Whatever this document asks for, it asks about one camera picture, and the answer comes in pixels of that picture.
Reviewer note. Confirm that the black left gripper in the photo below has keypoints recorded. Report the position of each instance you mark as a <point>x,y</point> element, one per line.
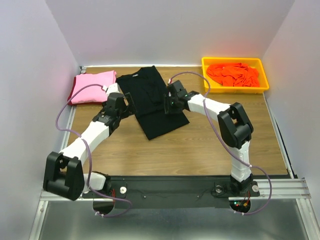
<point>131,106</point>

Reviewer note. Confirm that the black t-shirt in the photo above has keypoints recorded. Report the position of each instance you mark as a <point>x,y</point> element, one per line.
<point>148,89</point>

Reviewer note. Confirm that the orange t-shirt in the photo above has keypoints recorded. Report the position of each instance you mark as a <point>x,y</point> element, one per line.
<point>234,74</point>

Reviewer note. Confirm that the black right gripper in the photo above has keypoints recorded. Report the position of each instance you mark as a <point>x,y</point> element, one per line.
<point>167,99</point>

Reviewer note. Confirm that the yellow plastic bin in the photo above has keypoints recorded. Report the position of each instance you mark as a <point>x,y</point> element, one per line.
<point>214,87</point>

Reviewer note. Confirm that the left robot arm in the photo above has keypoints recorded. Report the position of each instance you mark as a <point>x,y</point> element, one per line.
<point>64,174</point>

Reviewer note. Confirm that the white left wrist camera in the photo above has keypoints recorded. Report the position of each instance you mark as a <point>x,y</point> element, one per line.
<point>112,88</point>

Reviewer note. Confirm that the aluminium frame extrusion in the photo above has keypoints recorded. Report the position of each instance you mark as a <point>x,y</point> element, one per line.
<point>284,189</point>

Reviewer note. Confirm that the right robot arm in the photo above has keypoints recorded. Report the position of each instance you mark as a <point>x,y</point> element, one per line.
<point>234,125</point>

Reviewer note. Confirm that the pink folded t-shirt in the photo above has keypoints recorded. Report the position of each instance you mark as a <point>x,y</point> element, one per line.
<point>108,77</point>

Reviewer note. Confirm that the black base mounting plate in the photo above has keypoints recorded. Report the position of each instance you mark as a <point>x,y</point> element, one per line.
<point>173,192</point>

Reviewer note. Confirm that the aluminium table edge rail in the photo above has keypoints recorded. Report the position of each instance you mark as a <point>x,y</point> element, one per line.
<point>72,111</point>

